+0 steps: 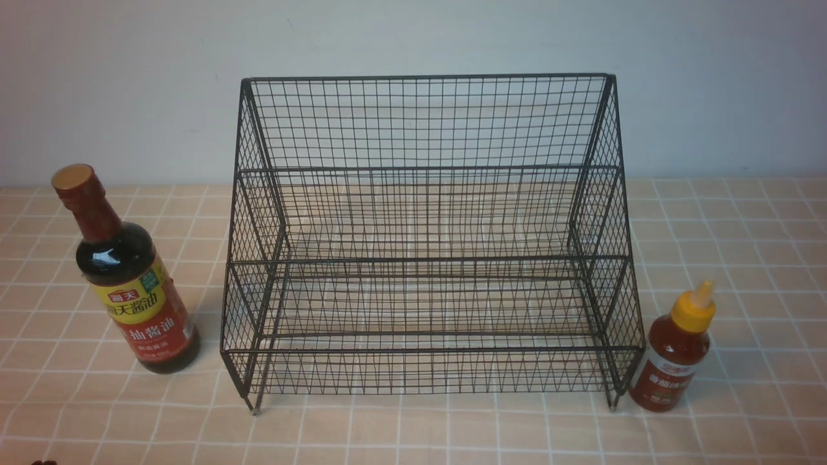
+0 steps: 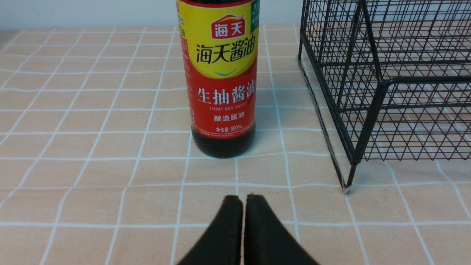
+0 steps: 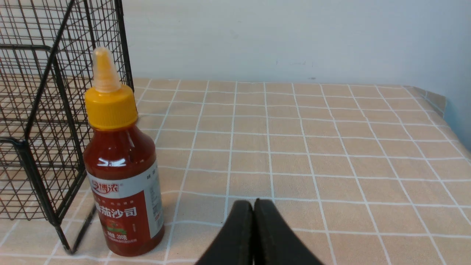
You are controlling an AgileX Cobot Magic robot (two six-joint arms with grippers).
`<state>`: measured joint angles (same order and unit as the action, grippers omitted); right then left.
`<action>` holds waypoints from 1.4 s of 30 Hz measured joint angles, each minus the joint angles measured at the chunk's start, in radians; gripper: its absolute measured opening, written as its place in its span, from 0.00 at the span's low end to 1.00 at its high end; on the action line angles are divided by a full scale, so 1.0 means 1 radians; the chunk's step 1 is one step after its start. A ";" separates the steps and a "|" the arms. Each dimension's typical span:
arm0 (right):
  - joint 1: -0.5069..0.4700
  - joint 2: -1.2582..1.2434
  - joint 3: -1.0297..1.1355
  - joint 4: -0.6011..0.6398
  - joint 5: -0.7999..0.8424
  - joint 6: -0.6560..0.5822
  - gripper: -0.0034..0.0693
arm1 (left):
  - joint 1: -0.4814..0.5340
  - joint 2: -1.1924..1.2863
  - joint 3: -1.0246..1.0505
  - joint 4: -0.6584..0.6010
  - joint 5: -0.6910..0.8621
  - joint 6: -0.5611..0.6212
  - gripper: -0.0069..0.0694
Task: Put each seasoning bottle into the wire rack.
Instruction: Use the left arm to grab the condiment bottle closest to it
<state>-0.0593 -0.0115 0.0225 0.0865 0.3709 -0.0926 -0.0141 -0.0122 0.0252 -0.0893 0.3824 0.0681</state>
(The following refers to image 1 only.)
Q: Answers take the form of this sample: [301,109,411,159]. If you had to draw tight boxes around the dark soy sauce bottle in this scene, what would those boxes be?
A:
[51,163,200,374]

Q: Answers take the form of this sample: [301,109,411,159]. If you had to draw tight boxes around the black wire mesh rack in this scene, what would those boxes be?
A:
[220,72,645,415]

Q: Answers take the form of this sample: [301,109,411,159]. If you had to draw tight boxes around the red sauce bottle yellow cap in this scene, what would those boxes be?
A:
[629,280,716,413]

